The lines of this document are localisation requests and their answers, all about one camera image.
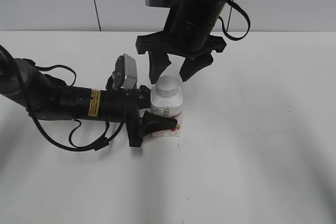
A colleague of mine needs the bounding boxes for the white plastic bottle cap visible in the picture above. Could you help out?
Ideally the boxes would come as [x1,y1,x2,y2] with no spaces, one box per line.
[155,76,179,98]

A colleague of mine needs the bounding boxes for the white yili changqing yogurt bottle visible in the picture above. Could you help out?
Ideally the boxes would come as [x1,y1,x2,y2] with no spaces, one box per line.
[151,86,183,137]

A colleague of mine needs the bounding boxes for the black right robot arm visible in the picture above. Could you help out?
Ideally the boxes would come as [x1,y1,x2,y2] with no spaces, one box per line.
[135,0,251,84]

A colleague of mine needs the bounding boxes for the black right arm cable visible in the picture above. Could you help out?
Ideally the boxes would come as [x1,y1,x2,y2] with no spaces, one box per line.
[217,0,251,42]

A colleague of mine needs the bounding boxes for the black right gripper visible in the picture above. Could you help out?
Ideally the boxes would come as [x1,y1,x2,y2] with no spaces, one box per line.
[135,11,226,84]

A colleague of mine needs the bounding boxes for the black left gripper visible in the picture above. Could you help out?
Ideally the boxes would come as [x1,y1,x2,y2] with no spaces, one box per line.
[100,85,177,147]

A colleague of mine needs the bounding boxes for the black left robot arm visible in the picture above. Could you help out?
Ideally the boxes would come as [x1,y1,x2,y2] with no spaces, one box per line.
[1,55,177,147]

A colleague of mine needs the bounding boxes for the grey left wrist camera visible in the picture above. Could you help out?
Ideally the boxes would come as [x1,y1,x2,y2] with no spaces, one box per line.
[112,54,138,90]

